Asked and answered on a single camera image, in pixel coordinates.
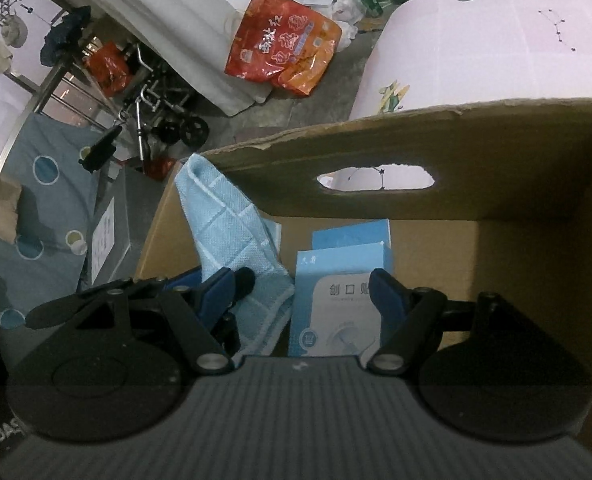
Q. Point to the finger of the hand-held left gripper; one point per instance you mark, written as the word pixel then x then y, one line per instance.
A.
pixel 246 280
pixel 227 335

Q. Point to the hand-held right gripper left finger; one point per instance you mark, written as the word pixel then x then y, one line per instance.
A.
pixel 219 290

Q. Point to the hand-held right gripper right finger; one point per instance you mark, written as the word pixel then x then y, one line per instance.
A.
pixel 388 295

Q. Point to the light blue bandage box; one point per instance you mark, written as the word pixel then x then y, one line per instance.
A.
pixel 336 305
pixel 351 235

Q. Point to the light blue checkered towel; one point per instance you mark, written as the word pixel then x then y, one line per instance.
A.
pixel 225 220

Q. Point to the brown cardboard box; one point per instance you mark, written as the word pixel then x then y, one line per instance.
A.
pixel 476 160

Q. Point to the grey storage box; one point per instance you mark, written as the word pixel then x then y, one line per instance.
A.
pixel 120 220

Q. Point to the blue dotted bed sheet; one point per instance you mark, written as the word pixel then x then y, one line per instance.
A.
pixel 45 200

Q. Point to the folded metal wheelchair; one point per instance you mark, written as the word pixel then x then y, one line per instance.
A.
pixel 160 105

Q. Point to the small red plastic bag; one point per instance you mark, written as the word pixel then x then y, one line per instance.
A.
pixel 108 70

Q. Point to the large red orange plastic bag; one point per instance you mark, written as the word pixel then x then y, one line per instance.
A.
pixel 281 35

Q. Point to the white curtain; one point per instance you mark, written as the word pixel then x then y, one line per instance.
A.
pixel 165 25

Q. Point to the metal clothes rack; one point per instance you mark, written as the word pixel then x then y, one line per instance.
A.
pixel 50 80

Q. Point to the crumpled white plastic bag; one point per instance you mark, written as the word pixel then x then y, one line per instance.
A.
pixel 343 7

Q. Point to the dark blue garment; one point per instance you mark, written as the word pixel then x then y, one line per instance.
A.
pixel 63 35

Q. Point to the hanging pale laundry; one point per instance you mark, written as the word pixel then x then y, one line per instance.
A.
pixel 5 45

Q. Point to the black phone mount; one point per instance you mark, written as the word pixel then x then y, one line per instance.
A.
pixel 100 147

